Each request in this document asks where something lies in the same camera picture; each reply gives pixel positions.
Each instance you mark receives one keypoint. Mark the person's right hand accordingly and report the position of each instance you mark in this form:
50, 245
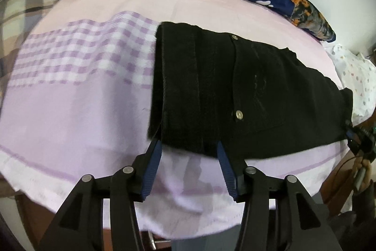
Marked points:
359, 165

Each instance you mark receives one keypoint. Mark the dark cloth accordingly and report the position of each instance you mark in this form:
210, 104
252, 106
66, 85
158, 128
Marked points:
349, 227

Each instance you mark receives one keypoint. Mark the black pants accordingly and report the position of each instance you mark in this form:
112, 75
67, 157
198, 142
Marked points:
235, 86

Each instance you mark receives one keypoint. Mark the pink purple checked bed sheet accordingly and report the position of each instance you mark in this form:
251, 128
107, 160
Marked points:
88, 109

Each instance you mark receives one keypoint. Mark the white dotted pillow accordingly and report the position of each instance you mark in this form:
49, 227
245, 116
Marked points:
352, 74

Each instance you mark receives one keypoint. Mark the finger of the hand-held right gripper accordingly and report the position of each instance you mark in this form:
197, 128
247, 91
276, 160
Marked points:
352, 134

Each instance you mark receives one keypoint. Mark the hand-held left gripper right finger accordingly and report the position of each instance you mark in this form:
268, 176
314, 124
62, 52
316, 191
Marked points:
224, 161

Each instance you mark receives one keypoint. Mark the brown wooden bed frame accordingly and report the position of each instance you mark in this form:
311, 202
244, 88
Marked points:
337, 183

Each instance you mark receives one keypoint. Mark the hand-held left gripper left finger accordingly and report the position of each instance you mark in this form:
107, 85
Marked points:
153, 159

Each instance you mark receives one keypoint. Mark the beige plaid cloth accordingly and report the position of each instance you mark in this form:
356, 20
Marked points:
20, 7

